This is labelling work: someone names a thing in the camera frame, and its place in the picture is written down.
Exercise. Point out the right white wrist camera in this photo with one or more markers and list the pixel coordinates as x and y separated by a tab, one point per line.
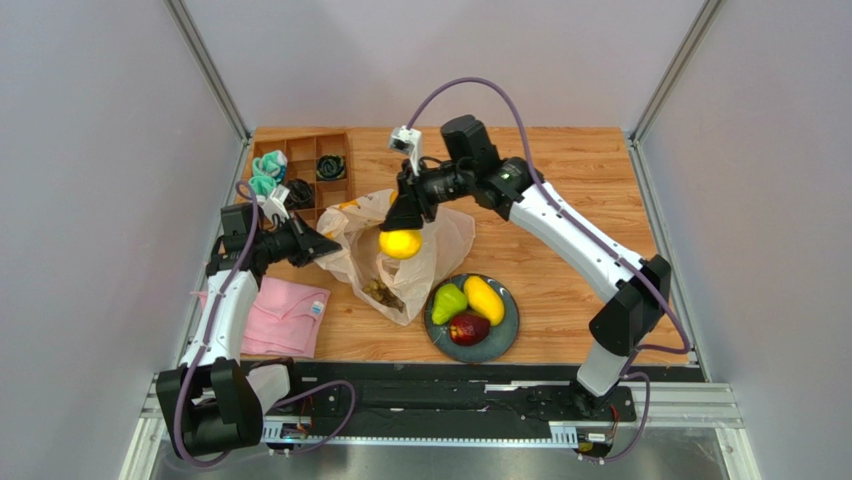
407	141

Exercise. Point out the green fake pear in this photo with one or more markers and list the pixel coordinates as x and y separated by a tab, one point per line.
448	301

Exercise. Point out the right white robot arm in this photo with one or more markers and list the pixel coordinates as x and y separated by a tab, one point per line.
635	290

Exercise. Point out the dark grey round plate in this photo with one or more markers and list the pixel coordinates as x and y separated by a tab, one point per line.
499	340

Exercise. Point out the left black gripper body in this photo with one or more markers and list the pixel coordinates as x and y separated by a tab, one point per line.
281	244

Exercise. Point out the black rolled sock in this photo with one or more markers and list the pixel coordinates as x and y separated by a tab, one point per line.
301	195

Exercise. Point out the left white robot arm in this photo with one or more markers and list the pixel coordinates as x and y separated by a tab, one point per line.
210	404

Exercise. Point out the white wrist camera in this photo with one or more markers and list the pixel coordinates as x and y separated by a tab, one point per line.
407	141
273	205

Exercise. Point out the dark green rolled sock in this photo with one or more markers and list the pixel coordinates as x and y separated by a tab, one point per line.
330	168

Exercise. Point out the yellow fake pear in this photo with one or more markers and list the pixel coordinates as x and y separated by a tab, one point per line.
400	244

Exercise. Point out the pink folded cloth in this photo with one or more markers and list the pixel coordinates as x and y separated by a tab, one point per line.
284	319

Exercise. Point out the red fake apple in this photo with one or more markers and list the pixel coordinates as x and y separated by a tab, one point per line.
467	329

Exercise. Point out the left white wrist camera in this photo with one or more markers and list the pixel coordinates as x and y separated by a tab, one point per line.
273	205

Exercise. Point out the banana print plastic bag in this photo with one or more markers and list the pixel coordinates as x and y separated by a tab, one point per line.
355	226

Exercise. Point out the wooden compartment tray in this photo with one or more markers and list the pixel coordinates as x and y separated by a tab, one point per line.
303	148

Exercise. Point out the teal rolled sock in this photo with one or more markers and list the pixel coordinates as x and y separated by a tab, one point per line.
268	171

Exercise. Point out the yellow fake mango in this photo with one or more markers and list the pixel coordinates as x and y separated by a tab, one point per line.
484	300

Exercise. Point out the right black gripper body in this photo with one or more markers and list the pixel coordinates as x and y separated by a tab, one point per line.
413	192

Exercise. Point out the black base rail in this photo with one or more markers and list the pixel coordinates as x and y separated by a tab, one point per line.
447	401

